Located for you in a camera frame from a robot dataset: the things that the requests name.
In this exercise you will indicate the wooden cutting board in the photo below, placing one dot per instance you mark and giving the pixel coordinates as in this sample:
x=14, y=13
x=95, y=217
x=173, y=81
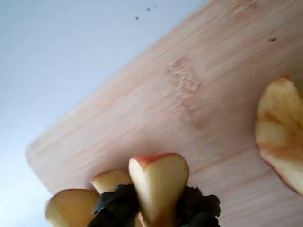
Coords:
x=165, y=106

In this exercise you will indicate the apple slice with red skin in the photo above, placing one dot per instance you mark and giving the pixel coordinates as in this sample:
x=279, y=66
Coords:
x=279, y=118

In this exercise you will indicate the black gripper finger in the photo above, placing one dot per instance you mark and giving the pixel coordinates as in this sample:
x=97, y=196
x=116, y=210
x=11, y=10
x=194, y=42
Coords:
x=116, y=208
x=198, y=210

